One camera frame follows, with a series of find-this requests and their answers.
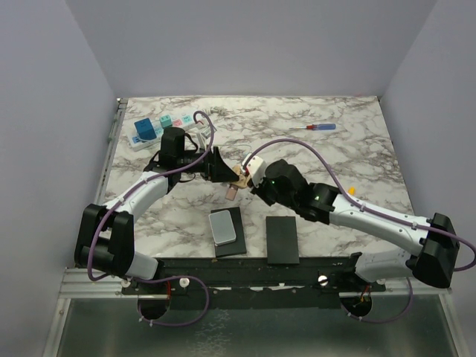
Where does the blue red screwdriver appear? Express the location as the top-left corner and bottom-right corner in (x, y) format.
(292, 123), (336, 131)

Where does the white power strip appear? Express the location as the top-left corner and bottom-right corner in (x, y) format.
(126, 115), (204, 152)

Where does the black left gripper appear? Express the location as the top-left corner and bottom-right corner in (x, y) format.
(177, 144), (239, 182)

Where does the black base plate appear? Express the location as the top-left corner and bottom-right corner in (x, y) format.
(122, 254), (385, 310)

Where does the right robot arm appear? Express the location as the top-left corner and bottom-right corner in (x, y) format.
(244, 157), (460, 291)

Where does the black rectangular slab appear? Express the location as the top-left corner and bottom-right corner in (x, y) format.
(266, 216), (300, 265)

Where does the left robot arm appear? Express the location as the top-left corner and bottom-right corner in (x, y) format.
(74, 127), (239, 294)

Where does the black slab under power bank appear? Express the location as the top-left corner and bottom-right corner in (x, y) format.
(208, 207), (247, 258)

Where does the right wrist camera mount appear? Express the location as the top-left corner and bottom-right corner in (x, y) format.
(242, 154), (267, 187)

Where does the teal USB charger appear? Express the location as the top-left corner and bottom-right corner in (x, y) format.
(159, 115), (173, 129)

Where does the blue cube socket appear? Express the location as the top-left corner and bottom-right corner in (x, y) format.
(134, 118), (157, 141)

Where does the beige cube socket adapter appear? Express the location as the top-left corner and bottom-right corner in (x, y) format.
(231, 164), (251, 189)

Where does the aluminium table edge rail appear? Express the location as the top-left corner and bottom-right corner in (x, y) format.
(93, 98), (128, 206)

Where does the grey white power bank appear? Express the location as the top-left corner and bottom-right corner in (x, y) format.
(209, 210), (237, 246)

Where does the dusty pink USB charger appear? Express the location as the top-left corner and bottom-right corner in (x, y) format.
(225, 184), (239, 201)

